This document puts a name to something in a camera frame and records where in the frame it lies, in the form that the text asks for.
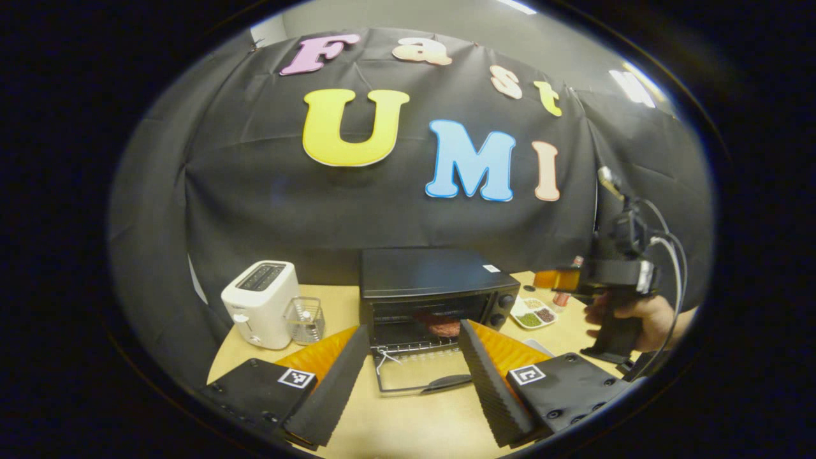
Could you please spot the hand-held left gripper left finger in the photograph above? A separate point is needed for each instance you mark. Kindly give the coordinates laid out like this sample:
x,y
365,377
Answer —
x,y
338,382

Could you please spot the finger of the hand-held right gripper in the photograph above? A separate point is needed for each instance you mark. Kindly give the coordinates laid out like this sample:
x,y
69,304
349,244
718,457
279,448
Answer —
x,y
558,279

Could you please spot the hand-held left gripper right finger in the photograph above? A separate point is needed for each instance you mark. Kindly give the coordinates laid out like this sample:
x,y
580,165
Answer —
x,y
488,382

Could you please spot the red meat piece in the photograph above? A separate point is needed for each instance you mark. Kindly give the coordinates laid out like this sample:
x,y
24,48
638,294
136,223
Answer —
x,y
443,327

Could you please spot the black electric oven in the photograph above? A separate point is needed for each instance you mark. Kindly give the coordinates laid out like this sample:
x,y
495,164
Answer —
x,y
433,271

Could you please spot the clear bottle with red label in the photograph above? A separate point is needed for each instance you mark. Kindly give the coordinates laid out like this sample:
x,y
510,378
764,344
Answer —
x,y
561,298

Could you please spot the white divided dish with beans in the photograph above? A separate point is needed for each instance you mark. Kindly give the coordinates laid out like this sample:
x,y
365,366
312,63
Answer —
x,y
519,311

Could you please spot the clear plastic container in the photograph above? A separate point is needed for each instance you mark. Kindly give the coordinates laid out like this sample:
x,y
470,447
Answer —
x,y
305,322

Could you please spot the white toaster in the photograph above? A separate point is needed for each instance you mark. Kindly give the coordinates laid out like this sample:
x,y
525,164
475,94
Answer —
x,y
261,306

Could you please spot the ceiling light panel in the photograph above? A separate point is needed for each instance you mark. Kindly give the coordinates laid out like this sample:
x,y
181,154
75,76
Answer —
x,y
631,89
515,5

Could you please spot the black backdrop cloth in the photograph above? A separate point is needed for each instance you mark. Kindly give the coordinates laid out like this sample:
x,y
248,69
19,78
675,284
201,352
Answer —
x,y
255,210

